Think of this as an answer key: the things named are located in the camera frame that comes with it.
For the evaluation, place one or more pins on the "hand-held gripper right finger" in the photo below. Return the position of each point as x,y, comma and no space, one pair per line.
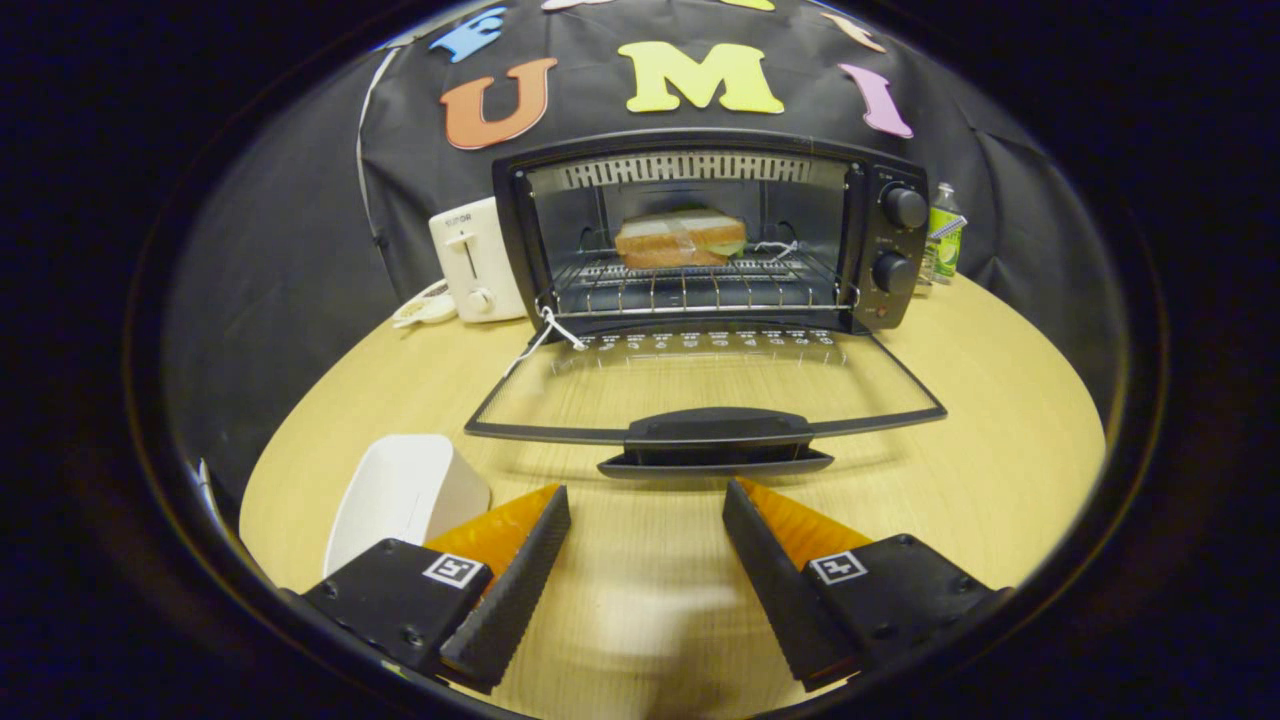
785,600

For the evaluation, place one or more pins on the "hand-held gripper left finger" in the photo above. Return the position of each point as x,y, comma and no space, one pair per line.
515,590

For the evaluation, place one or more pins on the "black toaster oven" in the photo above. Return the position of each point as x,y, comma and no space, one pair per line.
715,430

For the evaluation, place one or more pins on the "toasted sandwich with lettuce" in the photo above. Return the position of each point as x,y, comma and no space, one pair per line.
670,240

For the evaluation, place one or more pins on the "white pop-up toaster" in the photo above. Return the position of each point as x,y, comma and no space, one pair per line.
480,260

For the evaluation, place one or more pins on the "white rectangular tray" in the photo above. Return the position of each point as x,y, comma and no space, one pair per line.
400,490

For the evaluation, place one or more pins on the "green label drink bottle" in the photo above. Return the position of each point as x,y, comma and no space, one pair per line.
942,240

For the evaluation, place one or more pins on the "black backdrop cloth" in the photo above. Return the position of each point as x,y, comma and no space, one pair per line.
300,230

